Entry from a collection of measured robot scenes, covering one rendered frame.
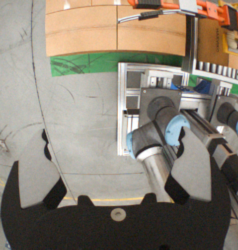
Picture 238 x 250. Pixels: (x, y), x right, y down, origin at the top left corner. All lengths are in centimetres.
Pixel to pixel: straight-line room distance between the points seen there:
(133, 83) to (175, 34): 70
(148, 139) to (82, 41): 90
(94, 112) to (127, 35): 112
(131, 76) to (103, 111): 65
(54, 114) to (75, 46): 114
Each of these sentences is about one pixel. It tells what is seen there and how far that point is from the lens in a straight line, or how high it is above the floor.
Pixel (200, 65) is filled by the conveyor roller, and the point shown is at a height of 54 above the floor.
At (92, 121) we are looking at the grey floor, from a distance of 187.
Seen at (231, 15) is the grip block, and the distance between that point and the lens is 64.
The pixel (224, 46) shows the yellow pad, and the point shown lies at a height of 112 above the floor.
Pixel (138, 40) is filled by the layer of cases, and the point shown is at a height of 54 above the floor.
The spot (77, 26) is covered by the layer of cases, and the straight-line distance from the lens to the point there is 115.
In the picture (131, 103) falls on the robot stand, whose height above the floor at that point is 21.
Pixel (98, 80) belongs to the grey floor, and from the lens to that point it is 166.
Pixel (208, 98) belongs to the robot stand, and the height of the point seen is 95.
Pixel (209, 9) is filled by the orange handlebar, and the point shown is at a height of 125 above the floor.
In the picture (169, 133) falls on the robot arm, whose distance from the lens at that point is 48.
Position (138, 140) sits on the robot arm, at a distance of 49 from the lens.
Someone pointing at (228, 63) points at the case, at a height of 95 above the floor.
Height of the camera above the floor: 163
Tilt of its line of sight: 60 degrees down
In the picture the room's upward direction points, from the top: 175 degrees clockwise
